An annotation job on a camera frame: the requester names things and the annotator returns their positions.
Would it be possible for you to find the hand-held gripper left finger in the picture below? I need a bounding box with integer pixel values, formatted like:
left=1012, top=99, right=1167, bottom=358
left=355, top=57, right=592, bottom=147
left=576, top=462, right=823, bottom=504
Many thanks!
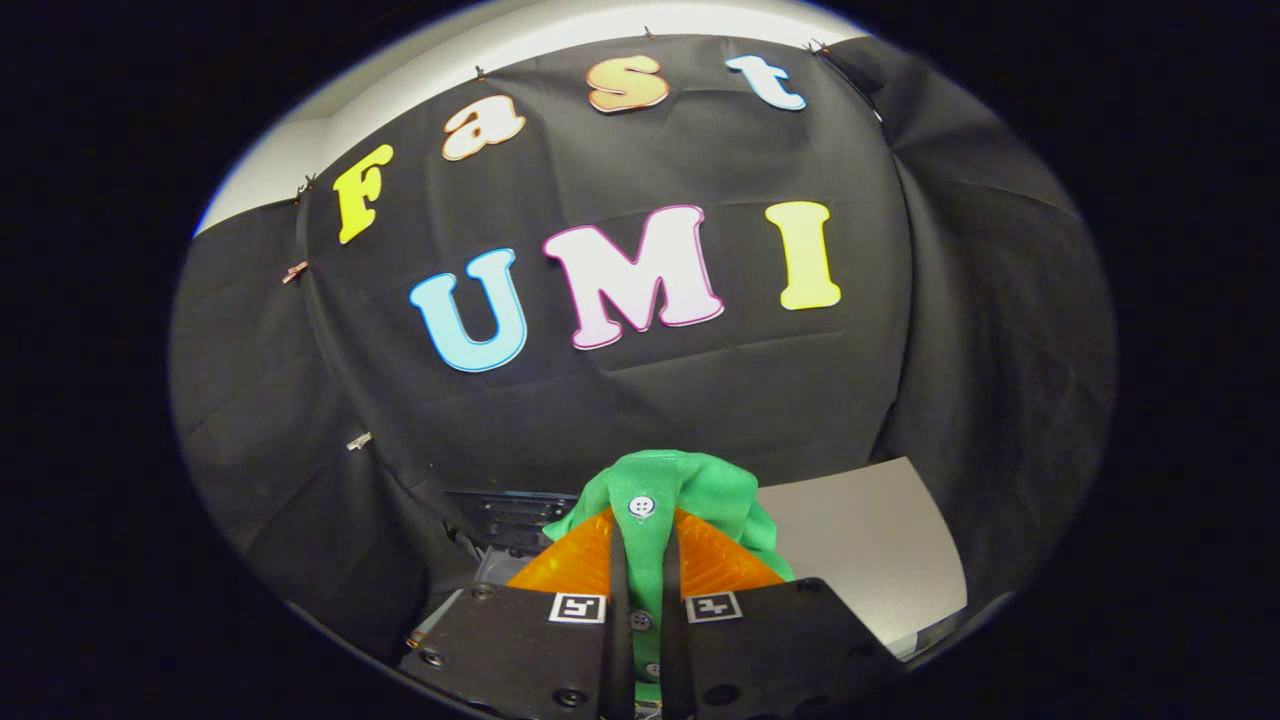
left=398, top=505, right=638, bottom=720

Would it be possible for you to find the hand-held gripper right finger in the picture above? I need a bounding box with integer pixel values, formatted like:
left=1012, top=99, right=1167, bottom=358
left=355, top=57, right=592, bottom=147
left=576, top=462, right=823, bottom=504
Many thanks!
left=660, top=505, right=908, bottom=720

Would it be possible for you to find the dark grey washing machine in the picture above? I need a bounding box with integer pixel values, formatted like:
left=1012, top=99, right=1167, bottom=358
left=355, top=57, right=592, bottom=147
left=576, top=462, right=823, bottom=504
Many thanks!
left=405, top=545, right=601, bottom=651

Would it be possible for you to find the green polo shirt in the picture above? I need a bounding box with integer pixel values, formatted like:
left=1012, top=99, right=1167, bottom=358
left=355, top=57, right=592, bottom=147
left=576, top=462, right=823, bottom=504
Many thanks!
left=543, top=450, right=796, bottom=703

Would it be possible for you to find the grey cabinet with beige door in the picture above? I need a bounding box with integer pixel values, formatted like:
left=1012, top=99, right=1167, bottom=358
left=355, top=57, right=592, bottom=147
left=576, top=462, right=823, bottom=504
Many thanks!
left=755, top=457, right=969, bottom=663

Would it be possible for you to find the black backdrop cloth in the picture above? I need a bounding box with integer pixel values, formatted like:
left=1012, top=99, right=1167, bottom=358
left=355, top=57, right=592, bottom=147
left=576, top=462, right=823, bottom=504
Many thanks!
left=168, top=35, right=1118, bottom=666

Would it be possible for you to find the row of black cloth clips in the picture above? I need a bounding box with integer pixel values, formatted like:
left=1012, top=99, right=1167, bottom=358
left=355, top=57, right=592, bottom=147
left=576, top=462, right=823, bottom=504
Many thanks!
left=293, top=25, right=833, bottom=201

